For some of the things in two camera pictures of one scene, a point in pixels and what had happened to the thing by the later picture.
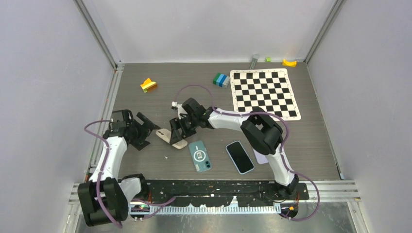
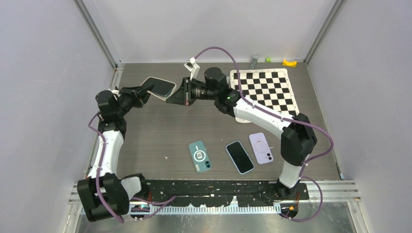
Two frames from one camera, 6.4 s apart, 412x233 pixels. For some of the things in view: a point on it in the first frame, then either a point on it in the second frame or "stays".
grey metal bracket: x=255 y=58 stays
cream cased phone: x=165 y=134 → x=162 y=89
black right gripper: x=176 y=135 → x=183 y=96
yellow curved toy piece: x=290 y=64 stays
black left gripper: x=140 y=143 → x=133 y=93
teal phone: x=200 y=157 stays
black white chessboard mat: x=269 y=89 stays
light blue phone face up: x=241 y=159 stays
